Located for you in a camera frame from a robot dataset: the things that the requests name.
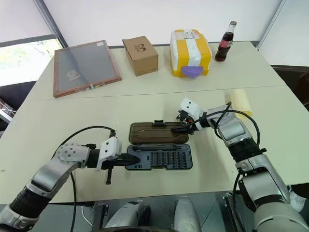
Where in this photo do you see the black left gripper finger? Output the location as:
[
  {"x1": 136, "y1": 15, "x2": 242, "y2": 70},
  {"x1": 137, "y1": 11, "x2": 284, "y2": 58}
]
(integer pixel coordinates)
[
  {"x1": 121, "y1": 154, "x2": 141, "y2": 162},
  {"x1": 118, "y1": 159, "x2": 140, "y2": 168}
]

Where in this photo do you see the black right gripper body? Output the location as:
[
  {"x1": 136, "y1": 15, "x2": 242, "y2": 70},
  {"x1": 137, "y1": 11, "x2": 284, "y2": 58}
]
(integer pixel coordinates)
[{"x1": 177, "y1": 109, "x2": 197, "y2": 133}]

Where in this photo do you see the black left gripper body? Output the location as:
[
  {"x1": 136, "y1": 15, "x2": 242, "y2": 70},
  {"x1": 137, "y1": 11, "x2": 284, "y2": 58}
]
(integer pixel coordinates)
[{"x1": 100, "y1": 154, "x2": 126, "y2": 186}]

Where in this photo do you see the dark screwdriver bit case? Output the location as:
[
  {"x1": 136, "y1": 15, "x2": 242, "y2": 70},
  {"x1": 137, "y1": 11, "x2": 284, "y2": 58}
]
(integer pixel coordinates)
[{"x1": 125, "y1": 119, "x2": 194, "y2": 172}]

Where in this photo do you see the purple rounded pad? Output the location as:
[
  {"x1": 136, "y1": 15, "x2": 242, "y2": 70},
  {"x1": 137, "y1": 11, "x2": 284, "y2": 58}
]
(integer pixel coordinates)
[{"x1": 181, "y1": 65, "x2": 203, "y2": 79}]

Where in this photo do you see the silver rounded robot leg shell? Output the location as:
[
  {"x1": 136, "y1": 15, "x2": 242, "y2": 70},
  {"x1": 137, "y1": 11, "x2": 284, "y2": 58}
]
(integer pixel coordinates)
[
  {"x1": 105, "y1": 200, "x2": 152, "y2": 232},
  {"x1": 173, "y1": 195, "x2": 202, "y2": 232}
]

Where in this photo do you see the cream paper roll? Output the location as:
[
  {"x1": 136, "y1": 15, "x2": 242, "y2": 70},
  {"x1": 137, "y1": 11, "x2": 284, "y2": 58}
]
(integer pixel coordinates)
[{"x1": 225, "y1": 88, "x2": 253, "y2": 119}]

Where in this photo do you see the yellow white taped package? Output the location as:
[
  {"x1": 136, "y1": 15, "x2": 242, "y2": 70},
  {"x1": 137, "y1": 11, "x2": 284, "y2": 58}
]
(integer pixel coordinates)
[{"x1": 169, "y1": 29, "x2": 213, "y2": 79}]

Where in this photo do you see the brown cardboard box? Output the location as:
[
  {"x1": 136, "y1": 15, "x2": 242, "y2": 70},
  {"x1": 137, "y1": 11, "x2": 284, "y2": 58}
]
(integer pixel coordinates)
[{"x1": 122, "y1": 35, "x2": 159, "y2": 77}]

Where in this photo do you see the glass cola bottle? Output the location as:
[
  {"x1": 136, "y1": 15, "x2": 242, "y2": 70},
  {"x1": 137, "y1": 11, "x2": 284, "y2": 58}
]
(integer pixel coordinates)
[{"x1": 214, "y1": 20, "x2": 238, "y2": 63}]

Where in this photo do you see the wood framed glass panel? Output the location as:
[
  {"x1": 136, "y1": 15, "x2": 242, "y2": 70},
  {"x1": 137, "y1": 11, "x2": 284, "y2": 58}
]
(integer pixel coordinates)
[{"x1": 53, "y1": 39, "x2": 123, "y2": 99}]

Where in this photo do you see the dark side cabinet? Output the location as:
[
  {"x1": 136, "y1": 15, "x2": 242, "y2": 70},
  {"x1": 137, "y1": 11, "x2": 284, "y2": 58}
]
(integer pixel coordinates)
[{"x1": 269, "y1": 63, "x2": 309, "y2": 110}]

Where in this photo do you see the white crumpled cloth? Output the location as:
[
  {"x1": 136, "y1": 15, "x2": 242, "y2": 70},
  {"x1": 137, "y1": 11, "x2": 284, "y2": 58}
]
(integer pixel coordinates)
[{"x1": 288, "y1": 185, "x2": 308, "y2": 214}]

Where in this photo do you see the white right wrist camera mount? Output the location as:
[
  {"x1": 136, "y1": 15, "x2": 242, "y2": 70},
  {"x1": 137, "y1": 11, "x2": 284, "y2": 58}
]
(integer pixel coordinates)
[{"x1": 180, "y1": 97, "x2": 201, "y2": 122}]

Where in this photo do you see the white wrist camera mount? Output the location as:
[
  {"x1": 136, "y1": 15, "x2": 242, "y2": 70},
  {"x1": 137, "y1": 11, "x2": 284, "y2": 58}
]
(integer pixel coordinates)
[
  {"x1": 96, "y1": 136, "x2": 122, "y2": 172},
  {"x1": 180, "y1": 97, "x2": 201, "y2": 122}
]

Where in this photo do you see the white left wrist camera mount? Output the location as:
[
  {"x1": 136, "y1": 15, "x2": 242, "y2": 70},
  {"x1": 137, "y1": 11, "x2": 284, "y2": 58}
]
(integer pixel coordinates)
[{"x1": 96, "y1": 136, "x2": 122, "y2": 172}]

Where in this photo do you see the black pen screwdriver handle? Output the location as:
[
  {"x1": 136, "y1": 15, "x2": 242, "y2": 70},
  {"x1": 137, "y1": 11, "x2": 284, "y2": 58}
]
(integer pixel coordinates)
[{"x1": 132, "y1": 145, "x2": 182, "y2": 151}]

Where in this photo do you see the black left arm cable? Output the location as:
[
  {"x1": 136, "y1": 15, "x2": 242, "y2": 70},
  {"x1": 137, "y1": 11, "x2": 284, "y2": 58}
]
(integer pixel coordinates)
[{"x1": 52, "y1": 125, "x2": 118, "y2": 232}]

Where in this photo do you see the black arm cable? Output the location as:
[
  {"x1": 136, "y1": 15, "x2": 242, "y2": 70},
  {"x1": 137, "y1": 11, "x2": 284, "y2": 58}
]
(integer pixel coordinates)
[
  {"x1": 52, "y1": 125, "x2": 118, "y2": 232},
  {"x1": 193, "y1": 102, "x2": 267, "y2": 218}
]

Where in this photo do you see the black metal bracket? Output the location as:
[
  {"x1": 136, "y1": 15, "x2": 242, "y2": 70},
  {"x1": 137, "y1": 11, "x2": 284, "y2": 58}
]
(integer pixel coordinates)
[{"x1": 91, "y1": 202, "x2": 110, "y2": 232}]

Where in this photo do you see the thin white cable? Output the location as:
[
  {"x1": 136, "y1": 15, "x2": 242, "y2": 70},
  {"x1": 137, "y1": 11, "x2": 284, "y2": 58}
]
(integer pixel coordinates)
[{"x1": 81, "y1": 205, "x2": 94, "y2": 222}]

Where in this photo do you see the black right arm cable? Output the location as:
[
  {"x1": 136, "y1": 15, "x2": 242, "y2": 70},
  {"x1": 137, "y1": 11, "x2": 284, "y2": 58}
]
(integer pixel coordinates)
[{"x1": 193, "y1": 102, "x2": 267, "y2": 218}]

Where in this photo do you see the window with black frame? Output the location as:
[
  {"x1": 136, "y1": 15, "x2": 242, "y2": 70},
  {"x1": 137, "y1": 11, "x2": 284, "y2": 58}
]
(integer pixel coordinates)
[{"x1": 0, "y1": 35, "x2": 62, "y2": 87}]

